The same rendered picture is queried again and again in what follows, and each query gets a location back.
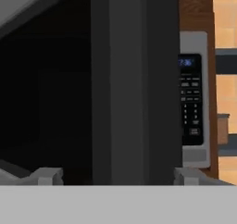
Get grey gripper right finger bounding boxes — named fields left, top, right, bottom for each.
left=173, top=167, right=236, bottom=186

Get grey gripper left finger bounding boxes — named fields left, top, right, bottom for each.
left=0, top=158, right=65, bottom=186

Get silver microwave with black keypad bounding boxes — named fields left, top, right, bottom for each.
left=178, top=31, right=212, bottom=170

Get grey ledge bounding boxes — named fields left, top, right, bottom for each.
left=218, top=142, right=237, bottom=157

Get small brown box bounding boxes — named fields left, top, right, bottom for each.
left=217, top=112, right=231, bottom=146

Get dark grey shelf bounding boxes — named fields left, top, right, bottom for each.
left=215, top=47, right=237, bottom=76

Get dark grey microwave door handle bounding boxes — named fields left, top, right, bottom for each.
left=90, top=0, right=183, bottom=186

